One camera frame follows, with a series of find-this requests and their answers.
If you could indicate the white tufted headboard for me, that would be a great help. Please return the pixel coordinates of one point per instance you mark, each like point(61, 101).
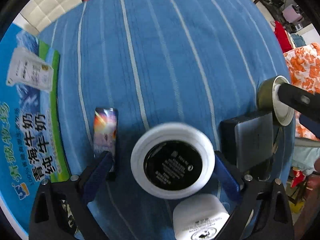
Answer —
point(50, 0)

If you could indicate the red cloth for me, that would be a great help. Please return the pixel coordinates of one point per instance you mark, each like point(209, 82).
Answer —
point(280, 36)

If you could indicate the white jar with black base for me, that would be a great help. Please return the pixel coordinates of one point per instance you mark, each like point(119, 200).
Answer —
point(172, 165)

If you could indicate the white squat bottle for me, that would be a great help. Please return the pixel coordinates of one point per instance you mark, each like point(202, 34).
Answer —
point(197, 210)

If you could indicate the blue striped blanket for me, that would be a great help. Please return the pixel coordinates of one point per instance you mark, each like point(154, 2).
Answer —
point(162, 55)

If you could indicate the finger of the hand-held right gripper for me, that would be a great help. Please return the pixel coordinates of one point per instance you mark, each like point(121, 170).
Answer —
point(310, 126)
point(296, 97)

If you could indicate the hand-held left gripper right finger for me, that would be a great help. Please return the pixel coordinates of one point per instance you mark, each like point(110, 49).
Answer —
point(226, 177)

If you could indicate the colourful small card box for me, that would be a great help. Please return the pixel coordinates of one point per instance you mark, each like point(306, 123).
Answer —
point(105, 127)

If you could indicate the dark grey box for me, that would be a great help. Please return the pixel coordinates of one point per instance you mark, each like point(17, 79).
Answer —
point(252, 140)

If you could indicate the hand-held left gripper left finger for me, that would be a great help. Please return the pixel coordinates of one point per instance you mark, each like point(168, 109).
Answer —
point(100, 172)

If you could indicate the light blue cloth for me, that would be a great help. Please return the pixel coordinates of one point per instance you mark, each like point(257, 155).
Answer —
point(303, 155)

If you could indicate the gold round tin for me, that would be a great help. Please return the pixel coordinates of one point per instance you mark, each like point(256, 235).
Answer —
point(266, 95)

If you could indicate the orange floral cloth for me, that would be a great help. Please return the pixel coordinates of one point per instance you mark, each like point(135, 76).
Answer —
point(302, 65)

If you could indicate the blue milk carton box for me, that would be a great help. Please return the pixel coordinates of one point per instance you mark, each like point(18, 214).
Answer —
point(30, 110)

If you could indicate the pink storage box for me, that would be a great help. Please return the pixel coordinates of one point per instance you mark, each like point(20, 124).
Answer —
point(292, 15)

